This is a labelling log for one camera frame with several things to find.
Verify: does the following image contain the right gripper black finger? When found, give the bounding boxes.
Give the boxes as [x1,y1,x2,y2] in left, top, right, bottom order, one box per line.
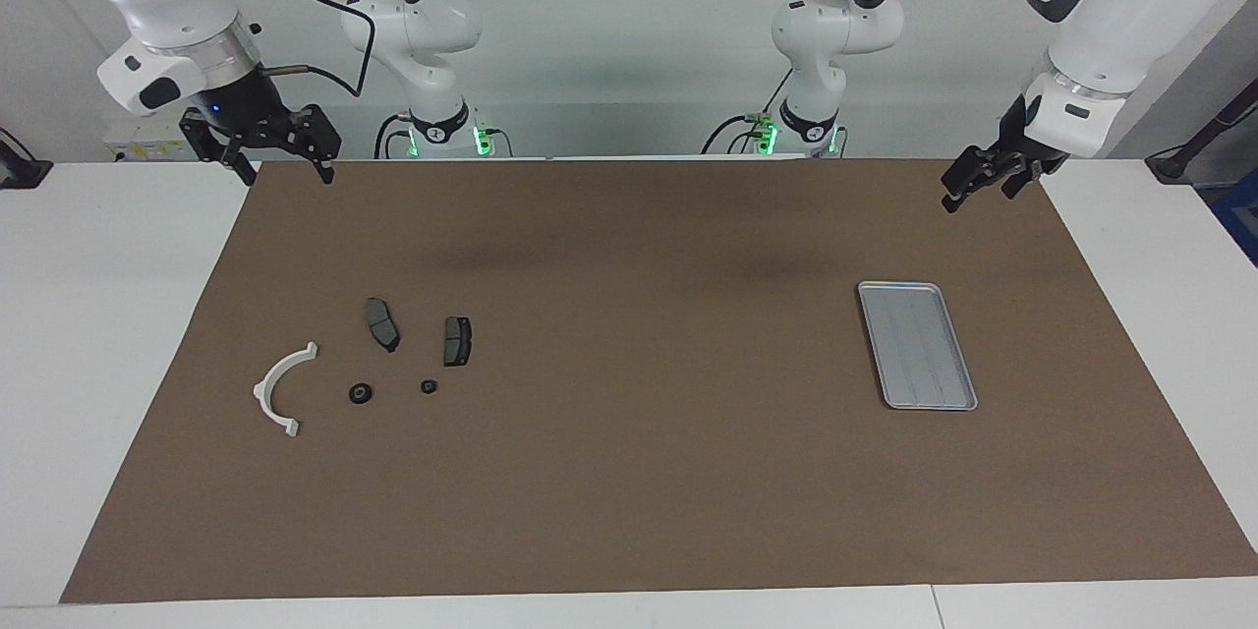
[180,108,258,186]
[295,104,342,184]

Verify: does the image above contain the silver metal tray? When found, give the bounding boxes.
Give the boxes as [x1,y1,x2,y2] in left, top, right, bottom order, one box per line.
[858,281,979,412]

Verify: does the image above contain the white box yellow labels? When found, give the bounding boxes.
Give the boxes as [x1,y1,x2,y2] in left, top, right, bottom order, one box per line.
[103,111,212,164]

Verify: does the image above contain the long dark grey brake pad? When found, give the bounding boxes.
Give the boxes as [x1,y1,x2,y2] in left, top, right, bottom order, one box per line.
[365,298,401,354]

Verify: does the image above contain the blue bin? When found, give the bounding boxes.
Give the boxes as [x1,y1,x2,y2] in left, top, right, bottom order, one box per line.
[1211,167,1258,266]

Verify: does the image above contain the short dark grey brake pad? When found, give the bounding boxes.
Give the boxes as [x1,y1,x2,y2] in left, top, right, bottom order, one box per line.
[442,315,474,368]

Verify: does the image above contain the brown table mat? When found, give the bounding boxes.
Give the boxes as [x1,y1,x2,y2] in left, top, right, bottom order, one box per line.
[59,157,1258,604]

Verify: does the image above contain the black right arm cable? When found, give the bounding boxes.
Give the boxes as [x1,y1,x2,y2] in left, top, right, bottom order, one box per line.
[206,0,377,99]

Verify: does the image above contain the black base power cable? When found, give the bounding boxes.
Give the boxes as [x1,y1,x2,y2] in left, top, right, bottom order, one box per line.
[702,69,793,156]
[373,113,409,160]

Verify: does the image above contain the black clamp mount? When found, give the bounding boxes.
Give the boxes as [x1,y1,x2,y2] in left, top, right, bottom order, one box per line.
[0,126,53,190]

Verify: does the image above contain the white curved plastic bracket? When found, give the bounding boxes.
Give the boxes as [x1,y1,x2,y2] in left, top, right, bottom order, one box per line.
[253,342,319,438]

